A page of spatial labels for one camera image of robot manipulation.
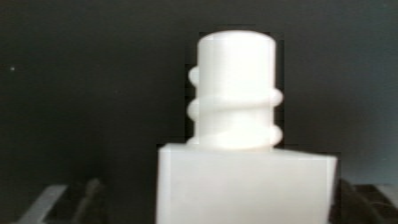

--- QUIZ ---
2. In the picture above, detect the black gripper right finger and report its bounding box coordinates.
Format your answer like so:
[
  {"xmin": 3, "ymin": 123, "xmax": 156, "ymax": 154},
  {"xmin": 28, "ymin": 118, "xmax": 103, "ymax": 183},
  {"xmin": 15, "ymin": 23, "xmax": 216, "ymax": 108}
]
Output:
[{"xmin": 334, "ymin": 179, "xmax": 398, "ymax": 224}]

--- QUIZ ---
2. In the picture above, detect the white stool leg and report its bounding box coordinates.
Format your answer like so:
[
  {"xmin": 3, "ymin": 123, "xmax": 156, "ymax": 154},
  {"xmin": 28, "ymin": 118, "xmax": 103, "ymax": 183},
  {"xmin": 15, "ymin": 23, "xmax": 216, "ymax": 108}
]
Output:
[{"xmin": 154, "ymin": 30, "xmax": 337, "ymax": 224}]

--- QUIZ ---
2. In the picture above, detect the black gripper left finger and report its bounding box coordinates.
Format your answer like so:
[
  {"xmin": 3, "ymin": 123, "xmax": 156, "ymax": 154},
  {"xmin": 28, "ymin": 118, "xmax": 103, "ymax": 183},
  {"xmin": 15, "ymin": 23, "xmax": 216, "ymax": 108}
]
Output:
[{"xmin": 14, "ymin": 179, "xmax": 106, "ymax": 224}]

